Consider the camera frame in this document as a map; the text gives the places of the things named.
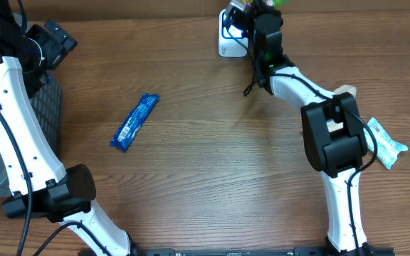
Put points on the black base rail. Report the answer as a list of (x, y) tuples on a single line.
[(297, 251)]

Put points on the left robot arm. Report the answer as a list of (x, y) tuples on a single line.
[(71, 203)]

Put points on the green Haribo candy bag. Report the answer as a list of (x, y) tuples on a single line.
[(272, 3)]

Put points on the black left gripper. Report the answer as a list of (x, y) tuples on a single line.
[(65, 42)]

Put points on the brown nut snack bag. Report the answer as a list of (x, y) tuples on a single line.
[(345, 91)]

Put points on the grey plastic mesh basket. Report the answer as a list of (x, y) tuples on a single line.
[(29, 161)]

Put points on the teal wipes packet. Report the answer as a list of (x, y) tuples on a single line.
[(387, 149)]

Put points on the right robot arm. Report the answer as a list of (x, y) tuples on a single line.
[(337, 156)]

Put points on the white barcode scanner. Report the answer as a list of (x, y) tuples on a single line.
[(232, 44)]

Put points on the blue snack packet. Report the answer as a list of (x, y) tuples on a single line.
[(126, 133)]

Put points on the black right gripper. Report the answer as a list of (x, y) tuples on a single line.
[(257, 7)]

